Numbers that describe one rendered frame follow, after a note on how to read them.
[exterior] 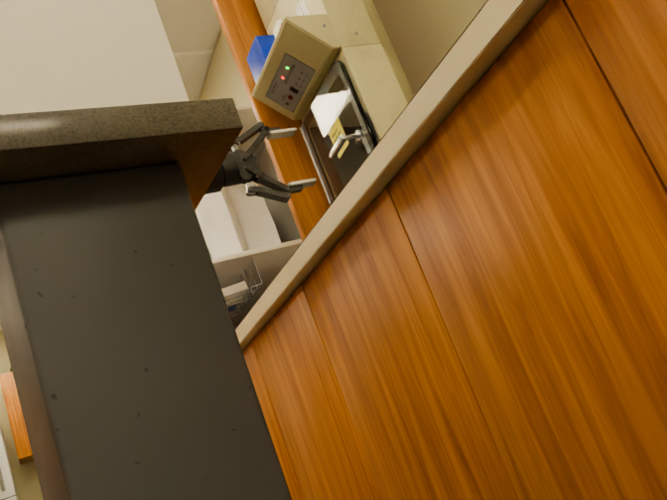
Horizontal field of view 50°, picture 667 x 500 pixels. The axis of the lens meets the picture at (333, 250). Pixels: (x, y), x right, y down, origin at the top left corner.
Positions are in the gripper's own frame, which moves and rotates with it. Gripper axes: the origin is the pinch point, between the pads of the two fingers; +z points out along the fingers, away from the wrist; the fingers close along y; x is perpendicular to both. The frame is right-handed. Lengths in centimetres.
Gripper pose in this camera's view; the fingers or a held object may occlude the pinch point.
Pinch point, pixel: (300, 157)
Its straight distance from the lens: 169.4
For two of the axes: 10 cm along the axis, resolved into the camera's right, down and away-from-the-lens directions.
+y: -3.5, -9.0, 2.7
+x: -3.4, 3.9, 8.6
